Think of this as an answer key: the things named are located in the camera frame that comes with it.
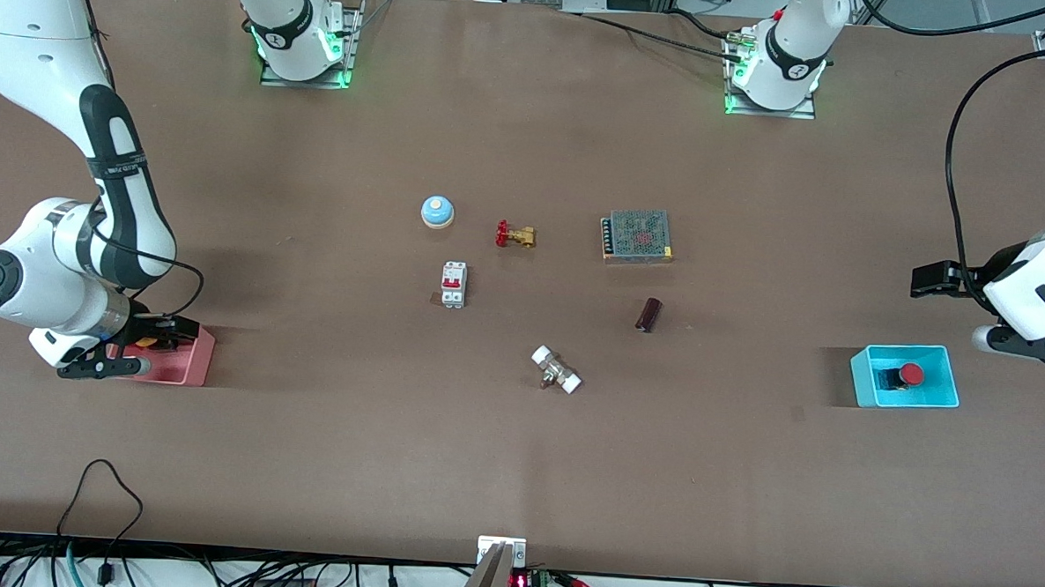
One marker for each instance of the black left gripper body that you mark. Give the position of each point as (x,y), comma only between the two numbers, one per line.
(993,264)

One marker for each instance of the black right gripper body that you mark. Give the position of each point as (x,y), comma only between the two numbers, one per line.
(143,323)

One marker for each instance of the yellow push button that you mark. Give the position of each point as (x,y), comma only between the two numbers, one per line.
(147,342)

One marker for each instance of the red push button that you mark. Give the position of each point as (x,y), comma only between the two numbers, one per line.
(910,375)

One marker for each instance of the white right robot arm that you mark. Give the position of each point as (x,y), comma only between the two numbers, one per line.
(21,51)

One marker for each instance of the pink plastic box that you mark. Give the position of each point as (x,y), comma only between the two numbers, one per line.
(184,363)

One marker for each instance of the cyan plastic box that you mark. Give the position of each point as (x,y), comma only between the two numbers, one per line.
(940,388)

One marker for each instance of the blue desk bell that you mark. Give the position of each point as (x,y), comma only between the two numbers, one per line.
(437,212)

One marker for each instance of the dark brown cylinder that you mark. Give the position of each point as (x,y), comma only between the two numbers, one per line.
(649,314)

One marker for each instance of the metal mesh power supply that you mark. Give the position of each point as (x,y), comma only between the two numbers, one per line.
(638,235)

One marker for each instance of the metal fitting with white caps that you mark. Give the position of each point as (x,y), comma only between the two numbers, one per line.
(556,370)

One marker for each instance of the small red LED display module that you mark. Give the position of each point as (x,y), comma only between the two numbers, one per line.
(519,582)

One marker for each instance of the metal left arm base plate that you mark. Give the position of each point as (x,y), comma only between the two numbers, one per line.
(795,114)

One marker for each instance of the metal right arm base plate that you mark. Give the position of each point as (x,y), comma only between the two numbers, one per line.
(272,78)

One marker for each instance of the white circuit breaker red switch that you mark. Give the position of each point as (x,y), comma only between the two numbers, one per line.
(453,283)

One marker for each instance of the white table edge bracket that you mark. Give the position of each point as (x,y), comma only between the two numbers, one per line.
(487,548)

